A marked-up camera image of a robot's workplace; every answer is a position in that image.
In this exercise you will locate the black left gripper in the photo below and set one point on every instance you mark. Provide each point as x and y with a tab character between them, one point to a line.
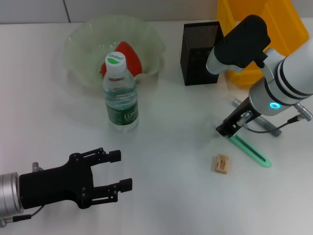
53	186

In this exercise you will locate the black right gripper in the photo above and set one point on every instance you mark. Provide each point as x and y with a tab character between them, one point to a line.
242	117

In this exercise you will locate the beige eraser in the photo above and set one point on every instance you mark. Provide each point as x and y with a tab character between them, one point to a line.
220	164

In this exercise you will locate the grey glitter pen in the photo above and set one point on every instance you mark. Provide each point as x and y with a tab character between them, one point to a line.
275	131

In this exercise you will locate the mint green utility knife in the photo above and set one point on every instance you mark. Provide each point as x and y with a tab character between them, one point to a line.
266	164

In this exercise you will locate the clear water bottle green label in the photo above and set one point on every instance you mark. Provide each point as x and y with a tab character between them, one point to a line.
119	98

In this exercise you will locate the red-orange wrinkled orange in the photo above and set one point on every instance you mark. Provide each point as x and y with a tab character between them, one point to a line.
130	56

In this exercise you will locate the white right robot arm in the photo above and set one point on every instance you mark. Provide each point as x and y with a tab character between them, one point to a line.
293	73

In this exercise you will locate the black mesh pen holder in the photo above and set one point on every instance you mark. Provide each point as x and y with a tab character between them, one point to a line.
195	49

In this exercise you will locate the pale green glass fruit plate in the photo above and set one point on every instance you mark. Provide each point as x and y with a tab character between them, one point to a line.
83	41

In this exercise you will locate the yellow plastic bin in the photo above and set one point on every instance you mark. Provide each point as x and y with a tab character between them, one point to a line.
286	24

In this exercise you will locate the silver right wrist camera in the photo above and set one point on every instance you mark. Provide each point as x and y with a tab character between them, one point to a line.
242	41

